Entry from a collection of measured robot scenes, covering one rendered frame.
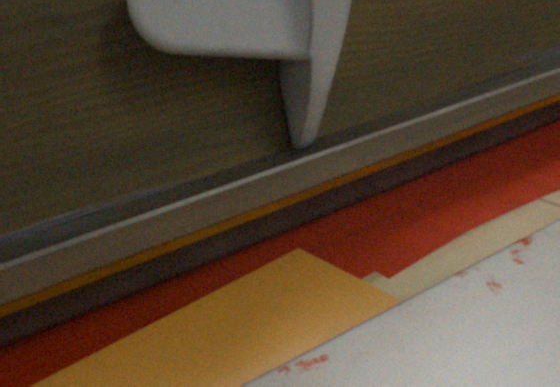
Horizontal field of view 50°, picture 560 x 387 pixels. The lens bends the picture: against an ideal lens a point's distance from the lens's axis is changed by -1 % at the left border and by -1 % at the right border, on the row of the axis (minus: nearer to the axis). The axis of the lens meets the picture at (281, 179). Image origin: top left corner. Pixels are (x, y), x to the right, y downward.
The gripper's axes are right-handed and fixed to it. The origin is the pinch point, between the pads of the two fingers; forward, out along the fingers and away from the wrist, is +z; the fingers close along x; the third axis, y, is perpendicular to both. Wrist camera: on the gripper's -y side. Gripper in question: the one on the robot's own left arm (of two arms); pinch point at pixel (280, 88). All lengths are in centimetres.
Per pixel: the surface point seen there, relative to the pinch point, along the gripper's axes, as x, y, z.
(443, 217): 3.6, -3.7, 5.0
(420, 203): 2.2, -3.9, 5.0
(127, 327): 2.1, 7.3, 4.9
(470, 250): 5.7, -2.7, 4.9
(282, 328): 5.2, 3.9, 4.9
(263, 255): 1.3, 2.3, 4.9
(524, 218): 5.5, -5.5, 5.0
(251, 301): 3.5, 3.9, 4.9
